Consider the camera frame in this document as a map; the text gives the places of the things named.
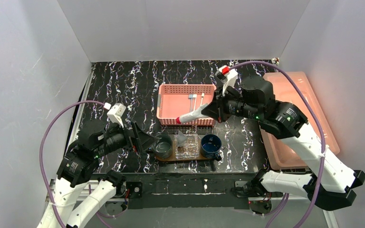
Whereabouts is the red capped toothpaste tube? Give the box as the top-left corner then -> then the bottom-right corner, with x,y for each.
175,105 -> 208,124

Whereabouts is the dark grey cup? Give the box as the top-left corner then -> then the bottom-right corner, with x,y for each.
147,134 -> 173,159

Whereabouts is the dark blue cup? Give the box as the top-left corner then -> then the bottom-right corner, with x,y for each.
200,134 -> 222,161

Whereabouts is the white toothpaste tube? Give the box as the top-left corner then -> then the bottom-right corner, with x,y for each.
176,131 -> 187,147

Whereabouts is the clear plastic dimpled tray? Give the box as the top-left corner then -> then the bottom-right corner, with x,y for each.
174,133 -> 200,159

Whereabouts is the oval wooden tray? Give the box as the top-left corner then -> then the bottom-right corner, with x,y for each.
154,153 -> 212,162

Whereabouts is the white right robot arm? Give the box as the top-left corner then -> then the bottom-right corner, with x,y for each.
201,76 -> 365,211

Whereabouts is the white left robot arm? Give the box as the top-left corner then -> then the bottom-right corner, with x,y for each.
38,120 -> 156,228

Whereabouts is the pink perforated plastic basket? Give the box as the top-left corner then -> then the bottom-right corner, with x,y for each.
156,84 -> 216,125

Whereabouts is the large pink storage box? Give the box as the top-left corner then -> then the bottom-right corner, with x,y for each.
259,71 -> 341,171

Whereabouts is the white handled toothbrush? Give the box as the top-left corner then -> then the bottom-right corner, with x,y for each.
199,93 -> 205,107

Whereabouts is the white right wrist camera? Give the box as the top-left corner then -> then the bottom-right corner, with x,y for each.
215,65 -> 238,96

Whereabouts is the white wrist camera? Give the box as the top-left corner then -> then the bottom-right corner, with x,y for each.
215,65 -> 238,96
104,103 -> 126,128

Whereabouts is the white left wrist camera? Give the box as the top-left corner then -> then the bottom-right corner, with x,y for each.
104,103 -> 126,128

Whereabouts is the clear handled toothbrush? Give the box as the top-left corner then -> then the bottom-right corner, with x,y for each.
188,94 -> 197,112

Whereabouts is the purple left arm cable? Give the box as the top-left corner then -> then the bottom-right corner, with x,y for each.
39,100 -> 120,228

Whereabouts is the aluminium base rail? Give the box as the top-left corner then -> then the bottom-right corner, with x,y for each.
248,193 -> 339,228

